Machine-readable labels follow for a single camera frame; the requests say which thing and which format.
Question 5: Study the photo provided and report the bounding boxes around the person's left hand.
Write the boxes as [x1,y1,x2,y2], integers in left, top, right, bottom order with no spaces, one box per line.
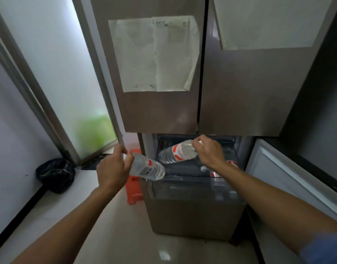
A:
[96,144,135,194]

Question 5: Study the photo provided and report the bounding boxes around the person's right forearm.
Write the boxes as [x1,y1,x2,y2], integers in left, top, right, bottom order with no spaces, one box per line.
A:
[212,162,337,257]

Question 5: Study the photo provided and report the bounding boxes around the brown refrigerator door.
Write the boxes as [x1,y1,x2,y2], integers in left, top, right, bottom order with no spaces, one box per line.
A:
[89,0,206,134]
[199,0,337,137]

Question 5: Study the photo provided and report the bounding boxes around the red plastic stool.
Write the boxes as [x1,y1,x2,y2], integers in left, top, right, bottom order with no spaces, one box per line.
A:
[125,149,145,205]

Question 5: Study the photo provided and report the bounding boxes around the person's right hand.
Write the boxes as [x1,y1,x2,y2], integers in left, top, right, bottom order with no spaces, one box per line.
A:
[192,135,229,172]

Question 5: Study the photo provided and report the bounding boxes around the large white paper sheet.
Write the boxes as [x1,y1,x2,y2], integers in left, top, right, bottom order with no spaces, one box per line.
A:
[212,0,334,51]

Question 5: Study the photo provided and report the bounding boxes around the person's left forearm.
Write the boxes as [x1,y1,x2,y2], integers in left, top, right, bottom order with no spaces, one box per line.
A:
[11,187,118,264]

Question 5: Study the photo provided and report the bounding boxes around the brown refrigerator freezer drawer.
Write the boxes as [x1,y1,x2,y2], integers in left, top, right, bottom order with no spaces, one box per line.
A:
[140,134,247,242]

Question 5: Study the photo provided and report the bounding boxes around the black garbage bag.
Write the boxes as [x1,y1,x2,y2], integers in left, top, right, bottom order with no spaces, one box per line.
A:
[35,158,76,194]

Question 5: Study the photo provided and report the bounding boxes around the clear water bottle red label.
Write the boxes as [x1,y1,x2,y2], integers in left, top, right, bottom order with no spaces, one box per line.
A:
[158,140,203,164]
[200,160,239,178]
[123,152,166,181]

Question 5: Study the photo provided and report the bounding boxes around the blue sleeve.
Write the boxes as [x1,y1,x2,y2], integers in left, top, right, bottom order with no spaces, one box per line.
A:
[299,233,337,264]

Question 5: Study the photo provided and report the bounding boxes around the frosted glass sliding door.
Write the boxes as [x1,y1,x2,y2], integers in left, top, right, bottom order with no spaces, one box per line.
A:
[0,0,125,166]

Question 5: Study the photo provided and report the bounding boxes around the refrigerator door white inside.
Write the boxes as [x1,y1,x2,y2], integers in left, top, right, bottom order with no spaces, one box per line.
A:
[245,138,337,226]

